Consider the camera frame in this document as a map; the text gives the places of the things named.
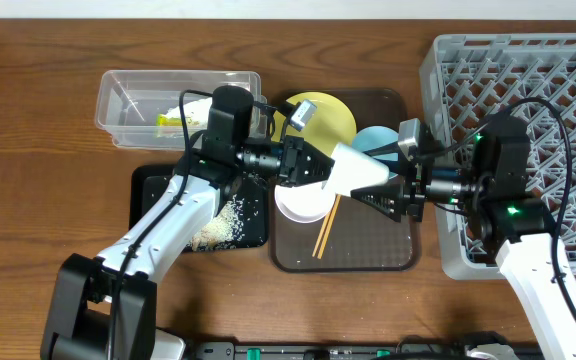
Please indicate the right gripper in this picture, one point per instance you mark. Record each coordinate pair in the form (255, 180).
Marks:
(415, 193)

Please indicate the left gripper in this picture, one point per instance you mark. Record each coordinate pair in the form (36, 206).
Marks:
(290, 161)

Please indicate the pale green cup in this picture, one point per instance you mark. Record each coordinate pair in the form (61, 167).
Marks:
(338, 182)

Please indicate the pink bowl with rice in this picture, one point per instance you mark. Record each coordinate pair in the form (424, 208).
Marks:
(304, 204)

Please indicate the light blue bowl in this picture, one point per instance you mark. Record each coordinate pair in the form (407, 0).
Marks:
(370, 138)

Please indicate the wooden chopstick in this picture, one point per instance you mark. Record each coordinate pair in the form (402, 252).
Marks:
(324, 225)
(329, 227)

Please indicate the rice pile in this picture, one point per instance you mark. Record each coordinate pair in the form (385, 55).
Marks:
(223, 230)

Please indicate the green snack wrapper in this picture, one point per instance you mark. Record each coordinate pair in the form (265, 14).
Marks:
(164, 121)

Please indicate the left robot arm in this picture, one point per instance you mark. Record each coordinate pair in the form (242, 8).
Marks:
(105, 307)

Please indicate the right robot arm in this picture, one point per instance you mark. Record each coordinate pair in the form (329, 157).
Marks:
(516, 227)

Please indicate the black waste tray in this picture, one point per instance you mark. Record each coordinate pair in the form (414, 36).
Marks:
(148, 183)

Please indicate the clear plastic waste bin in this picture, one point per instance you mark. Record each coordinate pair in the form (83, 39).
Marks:
(129, 102)

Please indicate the grey dishwasher rack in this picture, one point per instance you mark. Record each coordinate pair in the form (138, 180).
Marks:
(465, 77)

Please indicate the yellow plate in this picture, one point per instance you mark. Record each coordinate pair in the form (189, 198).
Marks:
(332, 122)

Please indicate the brown plastic serving tray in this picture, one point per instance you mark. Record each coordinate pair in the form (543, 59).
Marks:
(361, 239)

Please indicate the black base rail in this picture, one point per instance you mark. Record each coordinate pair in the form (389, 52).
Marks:
(481, 345)

